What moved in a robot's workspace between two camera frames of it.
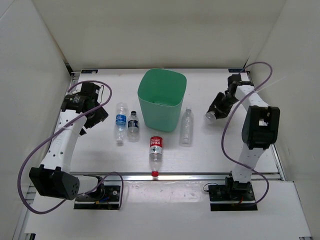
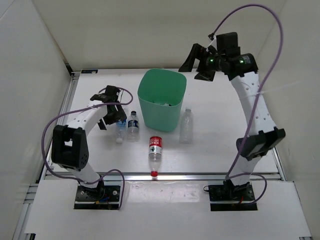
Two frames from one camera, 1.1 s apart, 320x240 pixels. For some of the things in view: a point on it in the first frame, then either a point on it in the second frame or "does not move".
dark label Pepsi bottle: x=133 y=130 does not move
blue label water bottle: x=121 y=123 does not move
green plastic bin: x=161 y=93 does not move
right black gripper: x=223 y=111 -> x=198 y=52
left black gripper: x=100 y=115 -> x=120 y=116
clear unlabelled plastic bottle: x=186 y=131 does not move
